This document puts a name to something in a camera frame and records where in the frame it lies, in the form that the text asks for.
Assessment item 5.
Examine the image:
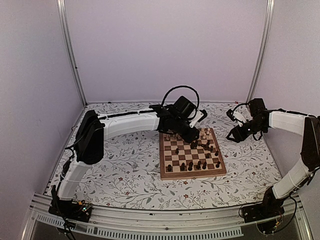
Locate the front aluminium rail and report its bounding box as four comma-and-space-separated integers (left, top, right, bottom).
21, 194, 315, 240

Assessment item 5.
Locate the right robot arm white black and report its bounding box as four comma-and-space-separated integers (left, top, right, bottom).
226, 98, 320, 218

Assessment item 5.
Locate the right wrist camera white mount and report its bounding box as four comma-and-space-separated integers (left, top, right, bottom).
226, 109, 248, 127

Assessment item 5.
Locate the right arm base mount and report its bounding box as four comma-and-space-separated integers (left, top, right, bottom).
239, 198, 285, 235

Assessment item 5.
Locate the wooden chess board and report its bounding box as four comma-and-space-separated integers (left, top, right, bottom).
159, 128, 227, 181

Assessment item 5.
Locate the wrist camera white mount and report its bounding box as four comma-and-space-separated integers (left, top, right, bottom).
226, 109, 248, 127
189, 109, 208, 128

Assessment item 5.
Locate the dark chess piece front corner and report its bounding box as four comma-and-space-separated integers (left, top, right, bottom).
167, 164, 173, 172

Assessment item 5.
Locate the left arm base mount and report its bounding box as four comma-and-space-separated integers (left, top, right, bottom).
48, 195, 93, 223

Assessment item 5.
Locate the left aluminium frame post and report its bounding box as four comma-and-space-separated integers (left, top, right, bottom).
56, 0, 88, 106

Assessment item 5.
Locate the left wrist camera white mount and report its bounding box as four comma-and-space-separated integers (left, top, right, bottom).
189, 109, 208, 128

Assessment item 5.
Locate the right aluminium frame post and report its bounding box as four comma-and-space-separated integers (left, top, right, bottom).
246, 0, 275, 103

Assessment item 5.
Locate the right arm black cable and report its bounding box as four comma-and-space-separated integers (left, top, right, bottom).
231, 102, 251, 113

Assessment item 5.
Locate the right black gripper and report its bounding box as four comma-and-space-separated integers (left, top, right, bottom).
227, 119, 267, 143

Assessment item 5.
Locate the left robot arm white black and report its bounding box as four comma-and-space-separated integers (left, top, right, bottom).
54, 96, 207, 217

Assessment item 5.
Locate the floral patterned table mat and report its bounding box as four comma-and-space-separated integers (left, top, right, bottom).
73, 102, 281, 210

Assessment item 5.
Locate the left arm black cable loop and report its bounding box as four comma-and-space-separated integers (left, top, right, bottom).
161, 85, 201, 111

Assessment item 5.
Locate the aluminium frame post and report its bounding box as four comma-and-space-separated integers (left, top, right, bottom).
246, 0, 275, 103
56, 0, 88, 106

